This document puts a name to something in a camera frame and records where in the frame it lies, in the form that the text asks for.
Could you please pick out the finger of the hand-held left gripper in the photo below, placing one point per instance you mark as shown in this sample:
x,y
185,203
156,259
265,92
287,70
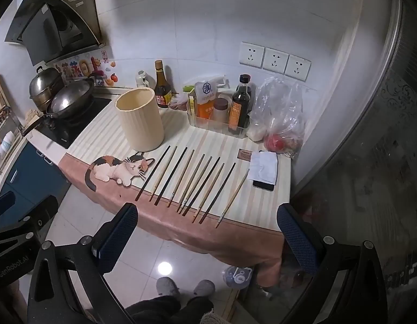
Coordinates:
x,y
38,211
2,204

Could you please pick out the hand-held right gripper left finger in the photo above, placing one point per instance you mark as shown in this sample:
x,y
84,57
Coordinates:
x,y
118,234

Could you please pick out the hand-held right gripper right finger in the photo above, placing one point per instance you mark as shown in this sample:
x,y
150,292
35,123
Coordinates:
x,y
296,239

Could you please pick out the dark wooden chopstick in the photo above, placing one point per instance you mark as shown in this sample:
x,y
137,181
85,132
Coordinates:
x,y
217,193
153,173
201,186
171,176

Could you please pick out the light wooden chopstick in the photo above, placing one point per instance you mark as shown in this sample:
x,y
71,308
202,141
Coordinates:
x,y
232,198
181,178
208,193
196,185
163,173
190,183

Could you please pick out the beige ribbed utensil holder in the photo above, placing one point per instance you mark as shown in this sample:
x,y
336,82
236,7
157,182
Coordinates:
x,y
140,121

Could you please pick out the blue cabinet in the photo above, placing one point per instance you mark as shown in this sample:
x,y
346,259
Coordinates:
x,y
29,175

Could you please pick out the black smartphone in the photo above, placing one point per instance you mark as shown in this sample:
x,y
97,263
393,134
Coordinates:
x,y
262,186

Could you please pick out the metal dish rack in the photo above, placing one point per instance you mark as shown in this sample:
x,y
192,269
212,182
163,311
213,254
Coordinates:
x,y
2,135

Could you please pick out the blue white round container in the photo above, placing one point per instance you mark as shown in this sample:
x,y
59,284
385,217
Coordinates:
x,y
237,275

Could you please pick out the grey slipper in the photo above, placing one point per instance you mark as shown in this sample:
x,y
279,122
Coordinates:
x,y
167,287
204,288

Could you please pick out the white tissue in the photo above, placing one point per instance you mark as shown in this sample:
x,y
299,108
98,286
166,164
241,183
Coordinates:
x,y
263,168

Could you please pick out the person's dark trouser legs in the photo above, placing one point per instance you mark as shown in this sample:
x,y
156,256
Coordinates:
x,y
171,308

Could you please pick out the black induction cooktop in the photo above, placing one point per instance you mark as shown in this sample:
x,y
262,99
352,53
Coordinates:
x,y
80,125

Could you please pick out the red tomato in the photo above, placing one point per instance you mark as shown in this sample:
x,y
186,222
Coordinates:
x,y
275,143

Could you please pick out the small brown card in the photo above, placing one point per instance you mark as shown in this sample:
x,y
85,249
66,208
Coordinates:
x,y
244,154

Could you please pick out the glass sliding door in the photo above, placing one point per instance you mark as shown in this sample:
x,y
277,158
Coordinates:
x,y
363,158

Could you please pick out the steel pot with lid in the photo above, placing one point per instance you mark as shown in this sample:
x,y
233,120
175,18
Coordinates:
x,y
45,86

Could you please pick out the striped cat print tablecloth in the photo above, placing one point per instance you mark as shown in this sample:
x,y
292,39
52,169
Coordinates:
x,y
208,141

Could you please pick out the clear plastic bag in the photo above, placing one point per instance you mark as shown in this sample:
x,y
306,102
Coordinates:
x,y
281,104

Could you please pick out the clear plastic organizer tray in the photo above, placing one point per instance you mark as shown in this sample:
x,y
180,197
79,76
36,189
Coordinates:
x,y
215,125

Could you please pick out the dark sauce bottle orange label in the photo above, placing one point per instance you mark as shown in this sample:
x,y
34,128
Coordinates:
x,y
240,108

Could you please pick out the reddish food packet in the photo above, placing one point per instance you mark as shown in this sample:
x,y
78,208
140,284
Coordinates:
x,y
178,103

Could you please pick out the yellow seasoning box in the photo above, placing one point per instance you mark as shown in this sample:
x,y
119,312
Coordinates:
x,y
191,103

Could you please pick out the brown sauce bottle red label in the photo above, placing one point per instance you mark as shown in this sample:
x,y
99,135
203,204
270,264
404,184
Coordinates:
x,y
162,89

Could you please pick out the jar with brown lid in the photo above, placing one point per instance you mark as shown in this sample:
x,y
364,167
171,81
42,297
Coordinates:
x,y
220,108

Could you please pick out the orange seasoning packet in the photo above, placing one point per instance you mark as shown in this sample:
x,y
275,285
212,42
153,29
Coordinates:
x,y
205,108

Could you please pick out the white seasoning bag blue logo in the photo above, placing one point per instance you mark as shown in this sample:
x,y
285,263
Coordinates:
x,y
206,91

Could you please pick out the black range hood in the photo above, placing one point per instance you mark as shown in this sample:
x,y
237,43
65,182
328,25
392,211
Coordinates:
x,y
43,30

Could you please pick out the colourful wall stickers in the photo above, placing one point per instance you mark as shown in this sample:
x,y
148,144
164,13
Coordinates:
x,y
82,67

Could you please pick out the white wall socket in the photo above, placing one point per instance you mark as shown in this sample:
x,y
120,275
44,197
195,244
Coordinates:
x,y
275,60
251,55
298,68

